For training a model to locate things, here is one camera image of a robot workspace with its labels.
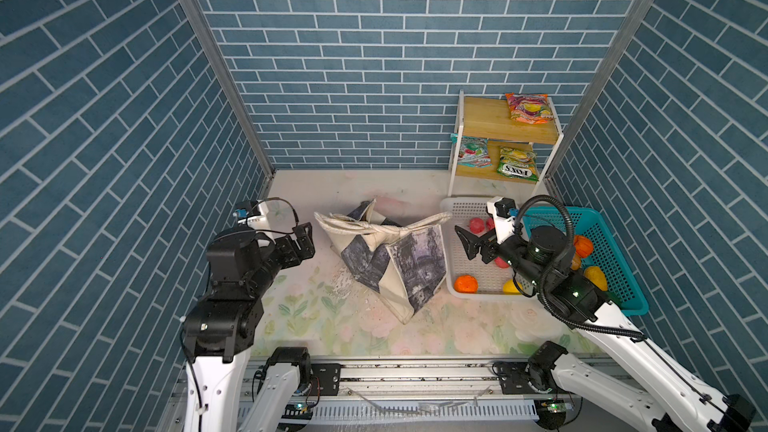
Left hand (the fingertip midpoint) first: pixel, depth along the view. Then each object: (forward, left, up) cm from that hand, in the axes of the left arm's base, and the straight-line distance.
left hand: (295, 228), depth 63 cm
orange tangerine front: (-1, -42, -27) cm, 50 cm away
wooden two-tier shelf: (+41, -51, -1) cm, 66 cm away
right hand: (+4, -39, -1) cm, 39 cm away
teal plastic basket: (-4, -86, -26) cm, 90 cm away
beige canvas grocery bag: (-1, -24, -13) cm, 27 cm away
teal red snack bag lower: (+41, -49, -13) cm, 65 cm away
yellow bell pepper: (+1, -82, -27) cm, 86 cm away
